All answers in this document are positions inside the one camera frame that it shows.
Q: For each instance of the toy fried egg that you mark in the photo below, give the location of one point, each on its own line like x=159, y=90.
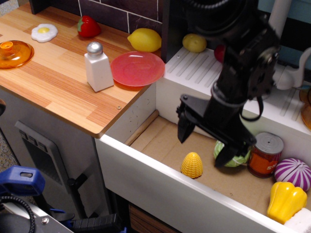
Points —
x=44, y=33

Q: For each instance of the red toy strawberry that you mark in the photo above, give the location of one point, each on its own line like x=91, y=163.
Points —
x=88, y=27

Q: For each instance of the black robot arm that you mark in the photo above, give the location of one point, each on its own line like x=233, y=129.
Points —
x=251, y=52

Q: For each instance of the white toy sink basin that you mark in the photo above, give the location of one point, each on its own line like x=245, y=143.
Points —
x=141, y=158

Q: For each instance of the red toy apple half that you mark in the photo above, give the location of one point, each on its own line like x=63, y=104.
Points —
x=219, y=53

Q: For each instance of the yellow toy lemon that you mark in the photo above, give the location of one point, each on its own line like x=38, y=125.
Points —
x=146, y=40

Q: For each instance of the grey toy faucet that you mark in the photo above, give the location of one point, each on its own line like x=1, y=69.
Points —
x=286, y=77

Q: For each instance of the yellow toy bell pepper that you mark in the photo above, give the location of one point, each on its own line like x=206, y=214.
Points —
x=285, y=201

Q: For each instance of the green toy cabbage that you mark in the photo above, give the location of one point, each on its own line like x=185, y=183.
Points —
x=235, y=161

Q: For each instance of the grey toy oven door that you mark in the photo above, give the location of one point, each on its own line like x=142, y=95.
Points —
x=61, y=190

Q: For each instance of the orange transparent pot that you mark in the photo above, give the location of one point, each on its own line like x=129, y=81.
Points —
x=305, y=97

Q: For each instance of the yellow toy corn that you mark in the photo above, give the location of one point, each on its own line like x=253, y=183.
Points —
x=192, y=165

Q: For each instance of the purple striped toy onion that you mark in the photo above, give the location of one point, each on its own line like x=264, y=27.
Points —
x=294, y=171

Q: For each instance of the orange labelled toy can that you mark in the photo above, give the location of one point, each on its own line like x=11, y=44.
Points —
x=265, y=155

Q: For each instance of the pink plastic plate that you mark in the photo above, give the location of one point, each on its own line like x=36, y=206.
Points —
x=137, y=69

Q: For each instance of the orange transparent pot lid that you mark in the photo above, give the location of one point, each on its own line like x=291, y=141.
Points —
x=14, y=54

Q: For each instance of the white salt shaker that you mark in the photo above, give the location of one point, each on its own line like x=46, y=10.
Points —
x=98, y=72

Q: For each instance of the yellow toy potato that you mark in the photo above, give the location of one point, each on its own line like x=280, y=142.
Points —
x=194, y=43

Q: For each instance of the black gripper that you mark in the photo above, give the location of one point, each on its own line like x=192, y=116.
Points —
x=219, y=116

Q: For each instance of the blue clamp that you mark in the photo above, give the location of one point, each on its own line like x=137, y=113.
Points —
x=22, y=181

